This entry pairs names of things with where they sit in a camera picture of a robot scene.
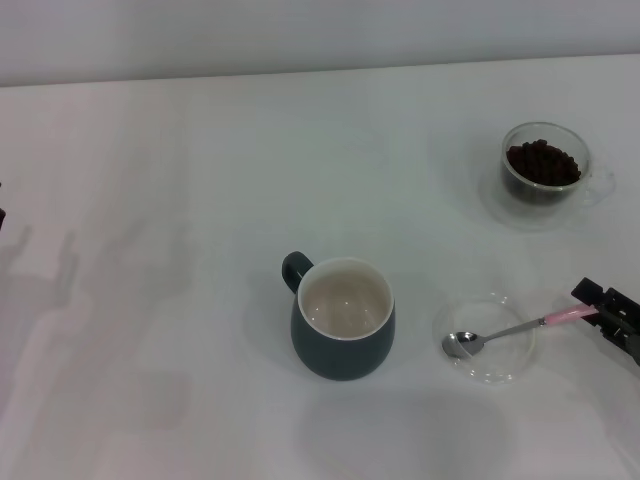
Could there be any clear glass cup with handle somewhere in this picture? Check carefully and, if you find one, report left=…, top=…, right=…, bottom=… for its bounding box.
left=501, top=121, right=617, bottom=208

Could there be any pink-handled metal spoon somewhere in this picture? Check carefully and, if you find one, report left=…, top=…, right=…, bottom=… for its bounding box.
left=441, top=304, right=599, bottom=361

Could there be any pile of coffee beans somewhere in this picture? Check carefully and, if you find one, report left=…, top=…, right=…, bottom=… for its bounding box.
left=504, top=138, right=583, bottom=203

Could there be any clear glass spoon saucer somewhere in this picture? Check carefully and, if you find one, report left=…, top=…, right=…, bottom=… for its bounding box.
left=432, top=294, right=539, bottom=387

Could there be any dark green ceramic mug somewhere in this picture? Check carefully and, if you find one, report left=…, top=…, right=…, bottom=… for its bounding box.
left=280, top=251, right=396, bottom=382

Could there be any glass saucer under cup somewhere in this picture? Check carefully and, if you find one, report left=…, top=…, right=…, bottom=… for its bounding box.
left=478, top=163, right=577, bottom=232

